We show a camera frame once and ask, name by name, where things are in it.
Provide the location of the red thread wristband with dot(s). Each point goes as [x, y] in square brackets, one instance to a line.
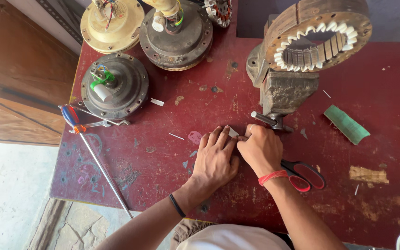
[272, 175]

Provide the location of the green folded paper sheet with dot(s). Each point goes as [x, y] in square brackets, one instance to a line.
[346, 124]

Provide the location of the perforated metal angle bar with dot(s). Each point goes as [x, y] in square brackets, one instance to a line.
[59, 19]

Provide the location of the dark fan motor white capacitor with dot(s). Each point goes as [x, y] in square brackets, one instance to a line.
[130, 86]

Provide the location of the grey metal bench vise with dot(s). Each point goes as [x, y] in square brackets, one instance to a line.
[286, 92]

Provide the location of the person's white shirt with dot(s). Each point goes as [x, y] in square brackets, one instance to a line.
[233, 238]

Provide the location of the stator core with white insulation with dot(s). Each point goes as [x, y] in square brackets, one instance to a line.
[283, 27]

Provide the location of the person's right hand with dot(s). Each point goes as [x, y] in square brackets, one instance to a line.
[262, 149]

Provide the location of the thin white paper sliver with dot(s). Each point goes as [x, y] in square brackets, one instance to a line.
[326, 94]
[176, 136]
[356, 189]

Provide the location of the stator with copper windings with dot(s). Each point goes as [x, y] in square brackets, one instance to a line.
[219, 12]

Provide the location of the cream ceiling fan motor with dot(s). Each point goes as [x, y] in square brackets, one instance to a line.
[113, 33]

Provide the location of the thin metal rod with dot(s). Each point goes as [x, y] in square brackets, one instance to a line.
[94, 114]

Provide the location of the brown wooden cabinet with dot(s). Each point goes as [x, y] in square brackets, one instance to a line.
[19, 76]

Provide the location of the white paper piece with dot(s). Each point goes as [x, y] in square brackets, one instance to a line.
[157, 102]

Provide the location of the dark fan motor with downrod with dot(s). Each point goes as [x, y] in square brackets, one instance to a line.
[175, 45]

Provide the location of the person's khaki trousers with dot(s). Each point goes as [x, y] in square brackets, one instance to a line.
[186, 231]

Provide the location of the person's left hand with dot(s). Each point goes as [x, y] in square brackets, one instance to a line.
[214, 163]

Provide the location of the small white paper strip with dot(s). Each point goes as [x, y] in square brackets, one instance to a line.
[233, 132]

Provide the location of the steel open-end spanner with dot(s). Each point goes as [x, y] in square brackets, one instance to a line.
[97, 124]

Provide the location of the black wristband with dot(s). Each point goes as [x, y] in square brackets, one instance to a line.
[177, 205]

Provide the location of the red and black scissors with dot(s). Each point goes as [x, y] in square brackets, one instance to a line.
[304, 173]

